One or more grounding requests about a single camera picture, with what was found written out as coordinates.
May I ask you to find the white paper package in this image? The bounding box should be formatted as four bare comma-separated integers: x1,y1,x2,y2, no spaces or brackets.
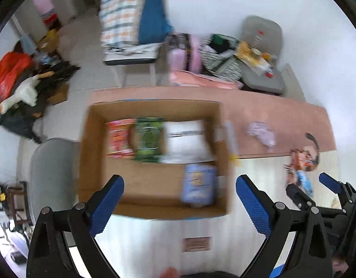
160,120,215,164

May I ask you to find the black bag pile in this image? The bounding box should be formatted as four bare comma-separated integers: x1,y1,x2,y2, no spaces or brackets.
0,61,81,144

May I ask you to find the pink suitcase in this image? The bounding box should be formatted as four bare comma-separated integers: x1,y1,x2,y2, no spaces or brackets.
167,33,202,73

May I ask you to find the cardboard box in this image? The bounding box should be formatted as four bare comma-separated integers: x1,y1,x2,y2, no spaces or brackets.
77,100,230,220

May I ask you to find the grey floor chair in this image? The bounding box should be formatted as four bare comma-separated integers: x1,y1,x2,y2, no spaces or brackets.
239,15,286,96

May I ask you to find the red snack bag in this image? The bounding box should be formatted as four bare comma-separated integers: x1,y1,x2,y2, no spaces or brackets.
106,119,136,158

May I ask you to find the pink table mat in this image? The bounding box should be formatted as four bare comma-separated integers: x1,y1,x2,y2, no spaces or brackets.
90,86,336,158

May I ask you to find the folded pink blanket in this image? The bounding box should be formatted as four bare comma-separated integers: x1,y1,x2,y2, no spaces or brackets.
169,70,244,90

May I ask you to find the lilac towel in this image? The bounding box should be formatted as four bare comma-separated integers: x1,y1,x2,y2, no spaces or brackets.
247,121,276,151

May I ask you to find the yellow plush toy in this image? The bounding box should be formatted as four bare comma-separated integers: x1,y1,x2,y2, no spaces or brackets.
234,41,277,79

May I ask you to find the blue cushion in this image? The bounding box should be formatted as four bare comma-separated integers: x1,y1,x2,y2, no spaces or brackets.
138,0,172,44

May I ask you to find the brown label sticker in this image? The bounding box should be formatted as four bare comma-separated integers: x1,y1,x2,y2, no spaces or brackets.
182,237,211,252

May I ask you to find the grey office chair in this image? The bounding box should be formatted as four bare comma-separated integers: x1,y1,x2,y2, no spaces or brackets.
28,138,80,221

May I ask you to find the white goose plush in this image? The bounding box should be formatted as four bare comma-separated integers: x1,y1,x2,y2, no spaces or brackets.
0,71,55,115

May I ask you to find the orange snack bag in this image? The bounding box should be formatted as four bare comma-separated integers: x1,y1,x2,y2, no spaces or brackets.
284,149,319,178

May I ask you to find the white stool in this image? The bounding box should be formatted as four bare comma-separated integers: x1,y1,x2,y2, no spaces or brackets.
103,43,164,88

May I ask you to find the silver yellow pouch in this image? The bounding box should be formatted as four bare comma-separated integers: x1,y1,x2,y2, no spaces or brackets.
224,120,241,167

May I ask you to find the red plastic bag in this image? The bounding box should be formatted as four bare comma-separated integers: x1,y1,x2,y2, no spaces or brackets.
0,51,33,103

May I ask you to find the zebra striped bag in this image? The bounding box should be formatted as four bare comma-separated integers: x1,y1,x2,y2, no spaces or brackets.
199,34,243,82

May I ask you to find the green snack bag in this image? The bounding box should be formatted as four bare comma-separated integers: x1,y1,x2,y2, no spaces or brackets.
134,117,164,163

